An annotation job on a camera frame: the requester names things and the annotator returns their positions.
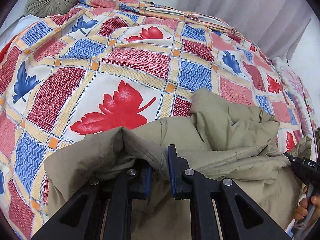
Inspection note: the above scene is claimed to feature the khaki puffer jacket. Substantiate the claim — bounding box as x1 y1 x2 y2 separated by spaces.
44 89 301 239

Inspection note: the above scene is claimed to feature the leaf patterned patchwork quilt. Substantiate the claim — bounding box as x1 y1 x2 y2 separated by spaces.
1 0 313 239

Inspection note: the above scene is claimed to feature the person right hand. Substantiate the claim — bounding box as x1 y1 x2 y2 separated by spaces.
293 196 320 225

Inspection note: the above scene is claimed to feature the pink floral blanket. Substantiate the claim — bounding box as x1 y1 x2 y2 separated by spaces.
272 57 318 160

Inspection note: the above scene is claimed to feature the grey curtain right panel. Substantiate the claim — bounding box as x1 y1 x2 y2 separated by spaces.
177 0 313 59

